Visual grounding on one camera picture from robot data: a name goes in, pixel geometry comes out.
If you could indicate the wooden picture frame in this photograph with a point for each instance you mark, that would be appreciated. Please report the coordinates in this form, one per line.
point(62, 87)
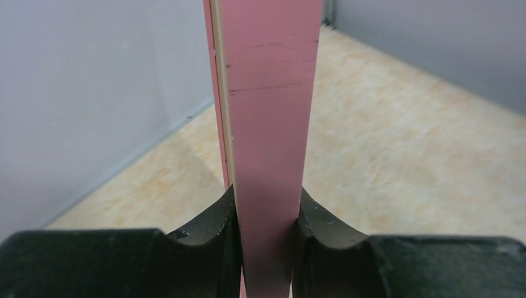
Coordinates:
point(263, 57)

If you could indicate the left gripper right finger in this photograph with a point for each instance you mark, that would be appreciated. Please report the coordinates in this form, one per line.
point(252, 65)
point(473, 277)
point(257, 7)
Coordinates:
point(336, 260)

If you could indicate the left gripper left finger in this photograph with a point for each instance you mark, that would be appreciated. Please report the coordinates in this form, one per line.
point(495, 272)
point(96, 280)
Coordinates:
point(199, 259)

